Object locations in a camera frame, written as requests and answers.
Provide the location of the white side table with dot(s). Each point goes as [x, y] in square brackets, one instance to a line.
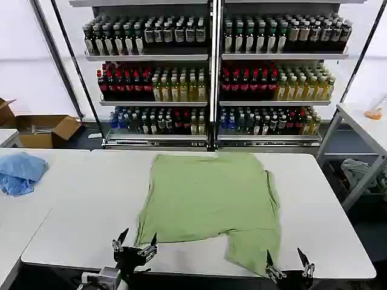
[359, 133]

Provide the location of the green shirt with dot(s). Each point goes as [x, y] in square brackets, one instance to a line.
[208, 205]

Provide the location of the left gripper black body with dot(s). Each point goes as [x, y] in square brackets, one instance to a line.
[128, 259]

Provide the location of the silver vertical post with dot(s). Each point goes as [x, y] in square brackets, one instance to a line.
[215, 75]

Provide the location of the grey crumpled cloth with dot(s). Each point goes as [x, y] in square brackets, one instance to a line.
[358, 173]

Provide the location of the open cardboard box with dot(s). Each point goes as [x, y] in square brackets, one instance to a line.
[48, 130]

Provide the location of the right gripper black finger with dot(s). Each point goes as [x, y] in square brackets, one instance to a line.
[272, 267]
[304, 262]

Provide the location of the cardboard box flap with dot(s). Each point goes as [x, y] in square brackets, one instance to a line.
[5, 111]

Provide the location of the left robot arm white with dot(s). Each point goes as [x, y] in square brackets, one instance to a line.
[104, 277]

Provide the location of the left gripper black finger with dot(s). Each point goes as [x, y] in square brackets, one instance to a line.
[151, 245]
[120, 240]

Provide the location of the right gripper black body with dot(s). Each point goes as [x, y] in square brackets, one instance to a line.
[294, 281]

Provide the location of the small white table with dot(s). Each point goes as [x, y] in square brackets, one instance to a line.
[7, 137]

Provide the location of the black frame pole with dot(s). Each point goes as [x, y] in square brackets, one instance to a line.
[77, 62]
[358, 60]
[57, 57]

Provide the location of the metal shelf with bottles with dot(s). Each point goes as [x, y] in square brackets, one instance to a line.
[281, 78]
[148, 78]

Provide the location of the blue crumpled cloth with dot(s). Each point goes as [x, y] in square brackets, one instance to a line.
[19, 173]

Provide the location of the orange object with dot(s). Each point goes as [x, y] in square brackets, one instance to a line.
[373, 114]

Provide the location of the dark storage bin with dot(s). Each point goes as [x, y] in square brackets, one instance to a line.
[367, 201]

